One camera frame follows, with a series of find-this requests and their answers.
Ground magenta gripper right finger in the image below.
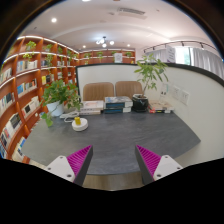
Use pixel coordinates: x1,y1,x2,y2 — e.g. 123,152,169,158
134,144,184,186

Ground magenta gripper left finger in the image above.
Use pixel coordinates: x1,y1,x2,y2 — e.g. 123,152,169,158
45,144,94,187

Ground yellow charger plug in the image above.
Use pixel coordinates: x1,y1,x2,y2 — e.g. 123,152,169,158
74,117,81,125

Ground round white charging base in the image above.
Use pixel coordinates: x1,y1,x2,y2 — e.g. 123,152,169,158
72,118,88,132

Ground stack of white books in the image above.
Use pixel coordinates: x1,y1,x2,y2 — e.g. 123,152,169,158
79,100,104,115

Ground stack of dark books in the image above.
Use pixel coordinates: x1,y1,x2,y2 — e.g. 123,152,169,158
104,96,133,113

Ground leafy plant in white pot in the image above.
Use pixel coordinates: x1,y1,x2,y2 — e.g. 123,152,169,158
41,79,82,127

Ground left tan chair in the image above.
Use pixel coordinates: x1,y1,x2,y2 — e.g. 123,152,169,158
82,82,114,101

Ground tan chair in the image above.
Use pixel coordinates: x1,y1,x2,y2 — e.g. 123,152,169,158
82,82,114,101
115,81,143,98

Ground right tan chair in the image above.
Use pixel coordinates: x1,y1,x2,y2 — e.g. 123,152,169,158
115,81,143,98

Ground tall plant in black pot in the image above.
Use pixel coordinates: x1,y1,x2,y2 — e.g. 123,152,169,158
132,53,168,112

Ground orange wooden bookshelf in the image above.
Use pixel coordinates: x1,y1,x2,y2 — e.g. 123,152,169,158
0,35,79,159

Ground white curtain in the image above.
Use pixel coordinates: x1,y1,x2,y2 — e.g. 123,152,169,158
191,48,224,80

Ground ceiling lamp cluster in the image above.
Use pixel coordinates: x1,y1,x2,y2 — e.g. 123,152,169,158
96,36,115,48

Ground ceiling air vent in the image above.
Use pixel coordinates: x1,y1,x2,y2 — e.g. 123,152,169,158
117,7,145,18

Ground white power cable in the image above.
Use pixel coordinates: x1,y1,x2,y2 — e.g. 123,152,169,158
59,111,80,123

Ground books by the wall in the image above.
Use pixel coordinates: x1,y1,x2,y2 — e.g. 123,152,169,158
148,100,174,113

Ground white wall sockets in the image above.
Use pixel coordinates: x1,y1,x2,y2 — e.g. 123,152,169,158
172,86,190,105

